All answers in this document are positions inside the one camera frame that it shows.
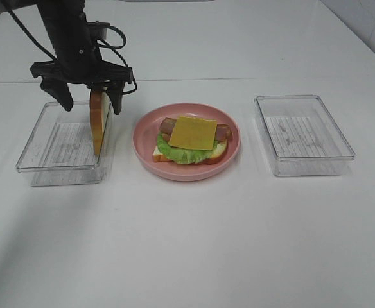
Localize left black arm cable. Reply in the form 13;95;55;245
4;0;139;96

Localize clear plastic tray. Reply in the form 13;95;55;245
254;94;356;176
16;101;114;187

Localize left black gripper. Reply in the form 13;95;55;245
30;19;133;115

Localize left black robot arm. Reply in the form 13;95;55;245
0;1;135;114

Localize pale pink bacon strip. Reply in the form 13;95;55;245
159;117;177;135

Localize right clear plastic tray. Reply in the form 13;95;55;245
254;94;356;176

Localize reddish brown bacon strip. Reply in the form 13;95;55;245
215;124;232;142

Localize white bread slice brown crust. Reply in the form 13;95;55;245
152;141;228;165

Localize yellow cheese slice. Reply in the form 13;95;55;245
168;115;217;150

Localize bread slice tray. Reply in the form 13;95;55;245
89;89;110;156

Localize left clear plastic tray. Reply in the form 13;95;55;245
16;101;114;187

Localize pink round plate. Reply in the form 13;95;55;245
132;103;241;182

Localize green lettuce leaf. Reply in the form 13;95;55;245
153;133;218;164

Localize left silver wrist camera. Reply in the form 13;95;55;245
87;21;110;40

